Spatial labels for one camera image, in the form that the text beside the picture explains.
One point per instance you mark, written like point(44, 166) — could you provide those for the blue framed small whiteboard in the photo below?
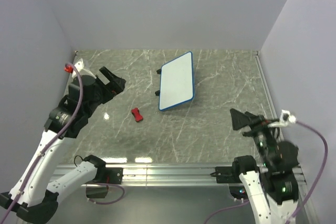
point(177, 82)

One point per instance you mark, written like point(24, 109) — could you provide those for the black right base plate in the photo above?
point(225, 175)

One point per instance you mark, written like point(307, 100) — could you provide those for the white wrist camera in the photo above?
point(82, 67)
point(286, 118)

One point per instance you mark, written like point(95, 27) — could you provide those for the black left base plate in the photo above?
point(113, 175)

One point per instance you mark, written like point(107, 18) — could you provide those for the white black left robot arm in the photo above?
point(35, 198)

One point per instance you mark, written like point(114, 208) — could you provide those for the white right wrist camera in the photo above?
point(286, 118)

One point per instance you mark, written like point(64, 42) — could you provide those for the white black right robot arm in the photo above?
point(273, 194)

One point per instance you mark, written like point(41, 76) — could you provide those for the red whiteboard eraser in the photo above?
point(137, 115)

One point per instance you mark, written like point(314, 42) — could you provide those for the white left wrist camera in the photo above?
point(82, 67)

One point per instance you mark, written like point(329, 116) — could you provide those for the aluminium mounting rail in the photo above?
point(166, 175)

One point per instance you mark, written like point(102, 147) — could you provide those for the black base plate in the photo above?
point(225, 175)
point(113, 175)

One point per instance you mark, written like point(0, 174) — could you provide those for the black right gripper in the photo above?
point(239, 119)

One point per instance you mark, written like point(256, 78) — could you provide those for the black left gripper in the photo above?
point(117, 86)

